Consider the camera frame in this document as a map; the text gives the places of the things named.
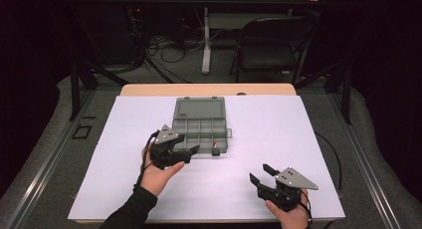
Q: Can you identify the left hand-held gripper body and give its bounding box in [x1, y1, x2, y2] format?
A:
[149, 123, 192, 171]

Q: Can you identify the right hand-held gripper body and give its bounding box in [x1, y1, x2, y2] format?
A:
[257, 166, 319, 213]

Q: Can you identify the grey compartment organizer box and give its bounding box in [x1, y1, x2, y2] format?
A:
[170, 96, 233, 157]

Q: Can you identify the person's left hand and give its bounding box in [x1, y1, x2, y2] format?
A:
[139, 142, 186, 198]

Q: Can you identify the person's right hand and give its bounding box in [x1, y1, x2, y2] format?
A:
[265, 188, 312, 229]

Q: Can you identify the white table mat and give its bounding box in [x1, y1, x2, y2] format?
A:
[68, 95, 346, 222]

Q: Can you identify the light wooden table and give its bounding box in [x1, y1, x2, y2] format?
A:
[118, 83, 298, 97]

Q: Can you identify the white table leg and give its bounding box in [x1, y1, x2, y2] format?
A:
[201, 7, 213, 76]

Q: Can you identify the black metal stand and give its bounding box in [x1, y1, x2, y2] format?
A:
[68, 53, 129, 121]
[294, 60, 353, 125]

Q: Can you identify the black folding chair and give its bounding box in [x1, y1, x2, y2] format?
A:
[229, 16, 317, 85]

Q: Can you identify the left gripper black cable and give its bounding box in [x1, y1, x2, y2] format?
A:
[133, 129, 161, 191]

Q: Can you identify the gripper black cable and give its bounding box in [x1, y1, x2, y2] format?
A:
[299, 188, 314, 225]
[133, 129, 161, 191]

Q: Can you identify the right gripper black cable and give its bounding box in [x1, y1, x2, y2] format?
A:
[299, 188, 314, 225]

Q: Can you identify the black cable beside table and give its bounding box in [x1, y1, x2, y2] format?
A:
[314, 131, 343, 194]

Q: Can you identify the aluminium floor rail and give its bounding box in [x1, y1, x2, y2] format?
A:
[5, 89, 98, 229]
[325, 89, 403, 229]

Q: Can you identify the bundle of floor cables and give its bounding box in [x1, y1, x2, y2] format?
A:
[144, 32, 207, 85]

